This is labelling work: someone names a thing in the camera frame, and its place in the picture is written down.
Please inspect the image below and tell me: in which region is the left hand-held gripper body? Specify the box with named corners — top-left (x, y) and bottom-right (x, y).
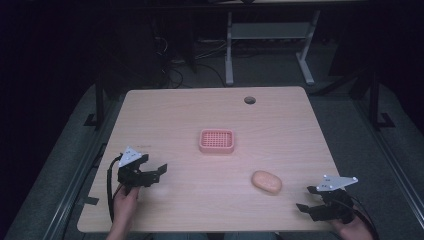
top-left (116, 145), bottom-right (161, 197)

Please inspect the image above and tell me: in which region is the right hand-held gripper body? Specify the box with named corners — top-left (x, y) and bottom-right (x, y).
top-left (315, 174), bottom-right (360, 225)

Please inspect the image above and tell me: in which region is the pink soap dish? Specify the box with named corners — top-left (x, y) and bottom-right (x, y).
top-left (198, 128), bottom-right (236, 155)

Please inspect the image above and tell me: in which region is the person's left hand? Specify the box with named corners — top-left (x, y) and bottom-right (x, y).
top-left (112, 185), bottom-right (142, 231)

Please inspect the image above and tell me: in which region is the person's right hand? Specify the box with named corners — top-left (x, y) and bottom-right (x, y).
top-left (329, 208), bottom-right (375, 240)

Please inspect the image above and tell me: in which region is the black metal stand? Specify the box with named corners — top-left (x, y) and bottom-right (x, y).
top-left (367, 70), bottom-right (397, 131)
top-left (83, 73), bottom-right (108, 130)

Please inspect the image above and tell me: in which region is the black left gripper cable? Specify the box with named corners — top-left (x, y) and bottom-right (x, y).
top-left (106, 153), bottom-right (125, 224)

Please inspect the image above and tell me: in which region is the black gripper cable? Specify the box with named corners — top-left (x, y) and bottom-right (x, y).
top-left (106, 153), bottom-right (125, 224)
top-left (346, 194), bottom-right (380, 240)

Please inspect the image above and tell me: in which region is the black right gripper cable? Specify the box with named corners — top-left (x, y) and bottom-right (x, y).
top-left (346, 194), bottom-right (380, 240)

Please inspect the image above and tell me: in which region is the metal floor rail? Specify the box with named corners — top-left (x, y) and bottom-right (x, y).
top-left (351, 97), bottom-right (424, 221)
top-left (42, 96), bottom-right (125, 240)

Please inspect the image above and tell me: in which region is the tangle of floor cables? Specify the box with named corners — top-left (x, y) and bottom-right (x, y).
top-left (151, 34), bottom-right (228, 90)

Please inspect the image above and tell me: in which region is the white metal desk frame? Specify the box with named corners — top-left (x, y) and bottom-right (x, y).
top-left (224, 9), bottom-right (322, 87)

